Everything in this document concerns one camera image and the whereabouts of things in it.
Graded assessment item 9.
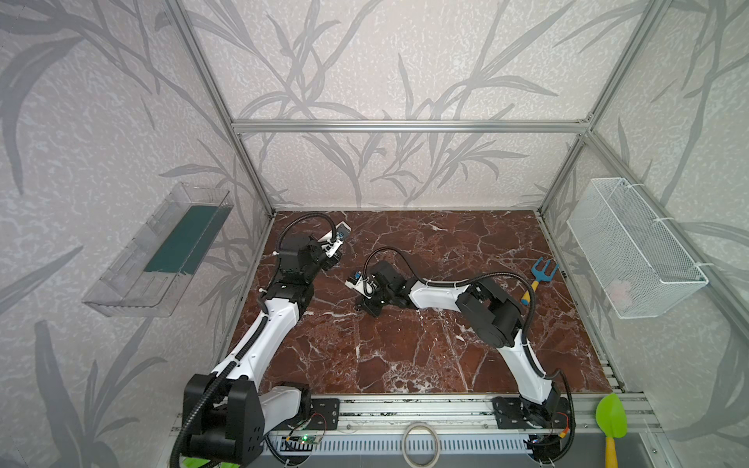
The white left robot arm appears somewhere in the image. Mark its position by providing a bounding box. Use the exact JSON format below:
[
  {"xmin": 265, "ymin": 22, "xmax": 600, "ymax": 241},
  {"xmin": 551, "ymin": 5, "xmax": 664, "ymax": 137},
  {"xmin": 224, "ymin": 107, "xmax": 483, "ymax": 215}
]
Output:
[{"xmin": 169, "ymin": 223, "xmax": 350, "ymax": 467}]

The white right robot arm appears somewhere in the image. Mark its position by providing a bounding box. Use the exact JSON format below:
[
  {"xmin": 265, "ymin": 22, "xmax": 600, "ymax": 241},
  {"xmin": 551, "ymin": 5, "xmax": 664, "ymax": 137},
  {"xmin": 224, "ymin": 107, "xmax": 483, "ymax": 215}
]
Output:
[{"xmin": 345, "ymin": 261, "xmax": 562, "ymax": 427}]

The green black work glove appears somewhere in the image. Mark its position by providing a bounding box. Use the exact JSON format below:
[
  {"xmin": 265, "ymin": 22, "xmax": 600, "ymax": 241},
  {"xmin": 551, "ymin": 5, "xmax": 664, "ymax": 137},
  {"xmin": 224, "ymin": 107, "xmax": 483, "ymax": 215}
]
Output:
[{"xmin": 181, "ymin": 458, "xmax": 239, "ymax": 468}]

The green yellow toy shovel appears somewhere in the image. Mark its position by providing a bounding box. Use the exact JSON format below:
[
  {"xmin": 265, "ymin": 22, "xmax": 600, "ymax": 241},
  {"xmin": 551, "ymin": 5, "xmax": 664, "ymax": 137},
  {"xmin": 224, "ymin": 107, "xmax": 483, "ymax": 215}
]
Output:
[{"xmin": 595, "ymin": 394, "xmax": 628, "ymax": 468}]

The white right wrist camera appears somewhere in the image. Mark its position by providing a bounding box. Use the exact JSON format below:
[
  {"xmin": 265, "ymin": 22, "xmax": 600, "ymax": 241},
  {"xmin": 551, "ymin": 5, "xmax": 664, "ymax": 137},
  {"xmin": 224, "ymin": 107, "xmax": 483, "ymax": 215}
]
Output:
[{"xmin": 344, "ymin": 271, "xmax": 378, "ymax": 298}]

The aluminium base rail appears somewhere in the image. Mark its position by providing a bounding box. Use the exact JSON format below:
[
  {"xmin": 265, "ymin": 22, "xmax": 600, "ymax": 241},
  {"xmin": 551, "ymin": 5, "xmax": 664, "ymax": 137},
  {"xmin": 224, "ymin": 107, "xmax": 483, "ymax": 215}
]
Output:
[{"xmin": 169, "ymin": 393, "xmax": 651, "ymax": 468}]

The grey cable loop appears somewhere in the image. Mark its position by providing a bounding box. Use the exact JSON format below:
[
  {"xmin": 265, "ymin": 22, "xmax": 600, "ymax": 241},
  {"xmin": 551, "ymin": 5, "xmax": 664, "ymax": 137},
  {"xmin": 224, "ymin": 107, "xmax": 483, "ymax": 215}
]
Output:
[{"xmin": 402, "ymin": 421, "xmax": 442, "ymax": 468}]

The clear plastic wall shelf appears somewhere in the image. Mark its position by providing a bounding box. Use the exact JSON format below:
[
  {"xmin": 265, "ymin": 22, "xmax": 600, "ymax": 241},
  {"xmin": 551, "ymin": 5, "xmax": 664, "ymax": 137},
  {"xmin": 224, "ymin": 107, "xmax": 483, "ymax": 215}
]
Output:
[{"xmin": 82, "ymin": 183, "xmax": 234, "ymax": 318}]

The white wire mesh basket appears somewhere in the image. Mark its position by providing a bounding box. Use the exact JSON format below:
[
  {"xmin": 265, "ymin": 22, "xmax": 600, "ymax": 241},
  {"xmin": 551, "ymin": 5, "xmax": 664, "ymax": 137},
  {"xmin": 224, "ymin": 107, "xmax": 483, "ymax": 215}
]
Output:
[{"xmin": 568, "ymin": 177, "xmax": 709, "ymax": 320}]

